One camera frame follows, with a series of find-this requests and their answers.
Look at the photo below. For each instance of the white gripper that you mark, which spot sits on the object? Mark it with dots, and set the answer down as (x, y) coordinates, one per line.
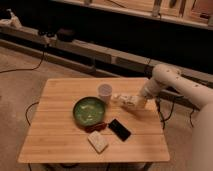
(140, 101)

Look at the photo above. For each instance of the white plastic bottle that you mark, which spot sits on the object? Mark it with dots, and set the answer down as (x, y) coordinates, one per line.
(124, 100)

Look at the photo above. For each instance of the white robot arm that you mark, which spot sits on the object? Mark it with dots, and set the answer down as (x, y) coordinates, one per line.
(163, 76)

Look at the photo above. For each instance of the red object under bowl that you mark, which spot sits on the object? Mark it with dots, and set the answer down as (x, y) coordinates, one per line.
(97, 127)

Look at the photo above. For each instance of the green ceramic bowl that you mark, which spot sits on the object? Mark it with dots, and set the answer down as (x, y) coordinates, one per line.
(89, 111)

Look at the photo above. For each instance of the black smartphone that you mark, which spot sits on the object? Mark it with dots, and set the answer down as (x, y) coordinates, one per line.
(122, 132)

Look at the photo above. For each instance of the wooden table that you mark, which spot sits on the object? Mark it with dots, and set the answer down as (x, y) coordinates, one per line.
(56, 135)

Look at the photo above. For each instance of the black device on ledge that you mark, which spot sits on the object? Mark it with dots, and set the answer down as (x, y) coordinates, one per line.
(66, 35)

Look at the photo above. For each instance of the wooden shelf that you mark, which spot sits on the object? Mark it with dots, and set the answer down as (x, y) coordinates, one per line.
(182, 12)

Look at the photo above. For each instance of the white object on ledge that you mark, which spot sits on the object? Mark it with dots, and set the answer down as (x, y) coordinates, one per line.
(13, 21)

